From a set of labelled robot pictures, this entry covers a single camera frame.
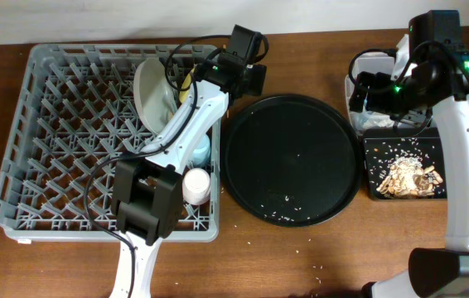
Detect yellow bowl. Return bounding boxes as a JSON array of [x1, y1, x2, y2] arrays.
[[178, 69, 195, 103]]

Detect food scraps pile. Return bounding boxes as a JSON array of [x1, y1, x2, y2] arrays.
[[375, 157, 444, 199]]

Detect light blue cup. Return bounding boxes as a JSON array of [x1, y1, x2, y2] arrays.
[[191, 134, 211, 168]]

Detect grey round plate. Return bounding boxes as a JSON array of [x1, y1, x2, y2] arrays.
[[133, 58, 177, 135]]

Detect pink cup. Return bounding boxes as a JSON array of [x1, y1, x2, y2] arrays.
[[182, 168, 210, 205]]

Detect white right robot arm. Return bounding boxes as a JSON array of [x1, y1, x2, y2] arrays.
[[348, 10, 469, 297]]

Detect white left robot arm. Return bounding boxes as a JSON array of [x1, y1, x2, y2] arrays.
[[111, 25, 269, 297]]

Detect grey dishwasher rack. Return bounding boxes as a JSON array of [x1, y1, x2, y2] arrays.
[[0, 44, 210, 243]]

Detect clear plastic bin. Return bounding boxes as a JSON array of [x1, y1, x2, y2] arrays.
[[345, 48, 433, 137]]

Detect black rectangular tray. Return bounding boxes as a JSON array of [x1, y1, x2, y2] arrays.
[[363, 128, 447, 200]]

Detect round black tray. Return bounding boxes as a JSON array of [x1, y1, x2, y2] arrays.
[[220, 94, 364, 227]]

